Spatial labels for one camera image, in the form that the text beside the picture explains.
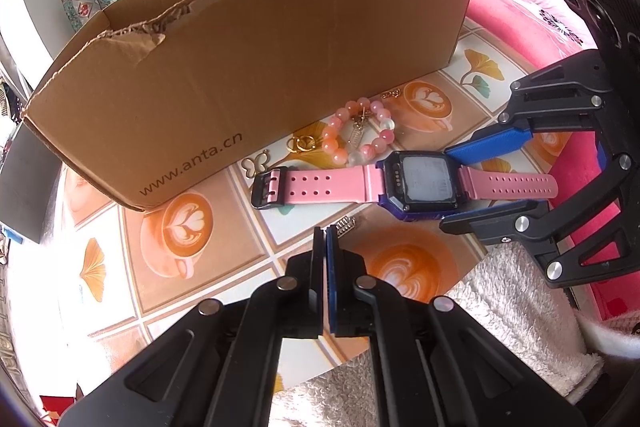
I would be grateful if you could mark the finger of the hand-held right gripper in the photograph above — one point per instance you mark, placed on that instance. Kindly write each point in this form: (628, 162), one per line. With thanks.
(492, 144)
(492, 222)

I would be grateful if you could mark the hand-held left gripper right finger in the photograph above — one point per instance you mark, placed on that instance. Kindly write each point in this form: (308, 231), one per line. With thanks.
(331, 282)

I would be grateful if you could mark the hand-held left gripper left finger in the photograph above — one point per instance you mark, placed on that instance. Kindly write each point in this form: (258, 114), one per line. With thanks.
(316, 277)

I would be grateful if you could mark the gold butterfly outline charm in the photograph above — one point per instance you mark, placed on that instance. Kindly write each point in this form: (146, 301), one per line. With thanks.
(255, 164)

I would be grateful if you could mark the brown cardboard box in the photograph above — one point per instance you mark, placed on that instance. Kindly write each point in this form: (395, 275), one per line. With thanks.
(250, 57)

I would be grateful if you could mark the small silver coil charm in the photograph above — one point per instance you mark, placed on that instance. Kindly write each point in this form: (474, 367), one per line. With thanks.
(346, 226)

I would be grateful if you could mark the white fluffy towel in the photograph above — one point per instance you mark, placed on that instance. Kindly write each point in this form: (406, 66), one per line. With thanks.
(515, 317)

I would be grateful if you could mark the bronze filigree butterfly charm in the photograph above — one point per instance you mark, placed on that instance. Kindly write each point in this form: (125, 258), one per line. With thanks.
(357, 129)

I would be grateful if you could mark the dark flat panel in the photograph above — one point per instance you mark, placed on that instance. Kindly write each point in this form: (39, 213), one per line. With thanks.
(27, 187)

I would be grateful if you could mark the small patterned paper carton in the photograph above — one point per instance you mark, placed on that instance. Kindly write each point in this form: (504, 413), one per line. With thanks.
(86, 4)

